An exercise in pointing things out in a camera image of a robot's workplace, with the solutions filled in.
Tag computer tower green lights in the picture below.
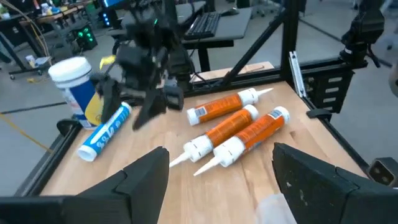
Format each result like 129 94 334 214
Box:
73 24 98 51

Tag black mounted device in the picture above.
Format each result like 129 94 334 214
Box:
338 0 386 68

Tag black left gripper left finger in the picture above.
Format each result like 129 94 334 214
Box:
0 146 170 224

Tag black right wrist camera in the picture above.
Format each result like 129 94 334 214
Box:
124 17 170 50

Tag silver metal bracket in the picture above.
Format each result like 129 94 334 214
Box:
289 51 307 99

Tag Lysol wipes canister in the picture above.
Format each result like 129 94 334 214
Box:
48 55 105 131

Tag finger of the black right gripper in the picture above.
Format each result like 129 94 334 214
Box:
99 77 121 124
132 90 167 131

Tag blue white silicone tube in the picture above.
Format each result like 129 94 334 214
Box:
76 101 133 162

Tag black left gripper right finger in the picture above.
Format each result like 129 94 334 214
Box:
272 142 398 224

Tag small grey camera box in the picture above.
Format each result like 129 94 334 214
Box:
366 157 398 187

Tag orange sealant caulk tube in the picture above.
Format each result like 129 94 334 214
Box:
186 87 274 126
193 106 290 177
169 104 259 169

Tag cluttered workbench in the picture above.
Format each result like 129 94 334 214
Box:
0 0 103 78

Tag black computer mouse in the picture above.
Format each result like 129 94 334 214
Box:
220 7 240 17

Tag small yellow tag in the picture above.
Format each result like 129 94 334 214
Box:
99 55 117 70

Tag black keyboard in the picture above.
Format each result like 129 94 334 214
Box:
183 12 221 41

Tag black aluminium table frame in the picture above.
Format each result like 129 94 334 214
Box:
14 0 374 197

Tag black slotted box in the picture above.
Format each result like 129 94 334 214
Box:
303 67 355 113

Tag dark grey desk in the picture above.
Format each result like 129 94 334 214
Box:
182 7 253 73

